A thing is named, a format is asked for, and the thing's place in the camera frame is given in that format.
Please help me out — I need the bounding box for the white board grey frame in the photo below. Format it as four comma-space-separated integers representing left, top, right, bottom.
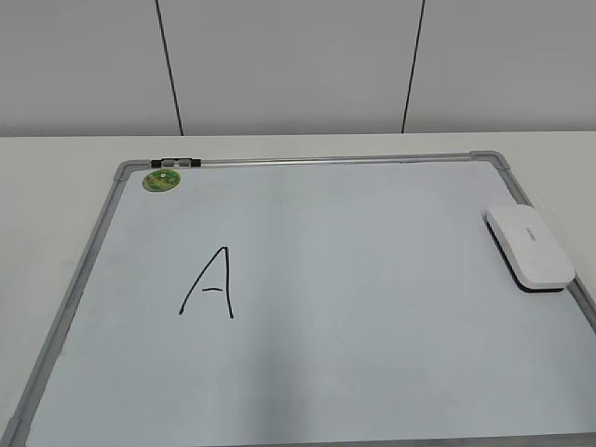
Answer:
2, 151, 595, 446

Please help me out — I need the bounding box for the black silver board clip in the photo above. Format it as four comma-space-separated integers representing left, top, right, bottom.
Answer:
150, 158, 202, 169

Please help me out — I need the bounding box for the white board eraser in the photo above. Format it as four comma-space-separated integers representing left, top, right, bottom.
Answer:
486, 204, 576, 291

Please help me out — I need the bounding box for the green round magnet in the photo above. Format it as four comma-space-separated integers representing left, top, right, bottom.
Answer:
142, 169, 181, 193

